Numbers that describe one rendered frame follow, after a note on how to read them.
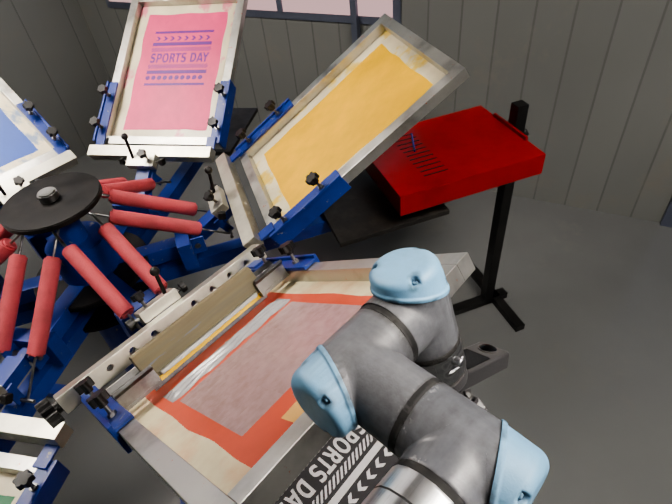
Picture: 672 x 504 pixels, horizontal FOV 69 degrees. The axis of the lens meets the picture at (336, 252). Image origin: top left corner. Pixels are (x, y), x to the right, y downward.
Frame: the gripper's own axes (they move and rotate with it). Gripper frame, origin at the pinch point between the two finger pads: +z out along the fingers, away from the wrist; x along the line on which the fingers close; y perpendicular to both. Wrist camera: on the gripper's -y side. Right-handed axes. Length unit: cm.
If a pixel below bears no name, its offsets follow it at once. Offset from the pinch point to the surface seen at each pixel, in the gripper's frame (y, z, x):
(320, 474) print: 2, 41, -49
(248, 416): 13.5, -3.1, -34.7
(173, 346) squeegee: 9, 0, -74
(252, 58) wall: -199, -18, -294
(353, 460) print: -6, 43, -45
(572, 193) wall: -260, 116, -94
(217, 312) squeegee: -4, 1, -73
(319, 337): -6.8, -2.5, -37.0
